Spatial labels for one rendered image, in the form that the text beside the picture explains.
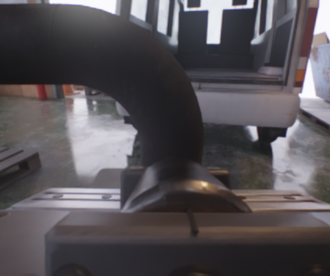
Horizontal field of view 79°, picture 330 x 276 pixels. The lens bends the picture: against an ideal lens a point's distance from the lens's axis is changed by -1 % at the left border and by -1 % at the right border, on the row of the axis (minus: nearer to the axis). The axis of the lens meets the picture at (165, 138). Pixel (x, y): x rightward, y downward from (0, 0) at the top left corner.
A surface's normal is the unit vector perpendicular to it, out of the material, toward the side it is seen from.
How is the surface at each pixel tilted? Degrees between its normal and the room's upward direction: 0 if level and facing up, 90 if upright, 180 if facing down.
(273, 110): 88
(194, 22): 93
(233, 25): 93
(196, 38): 93
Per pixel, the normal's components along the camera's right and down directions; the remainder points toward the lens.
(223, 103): -0.22, 0.29
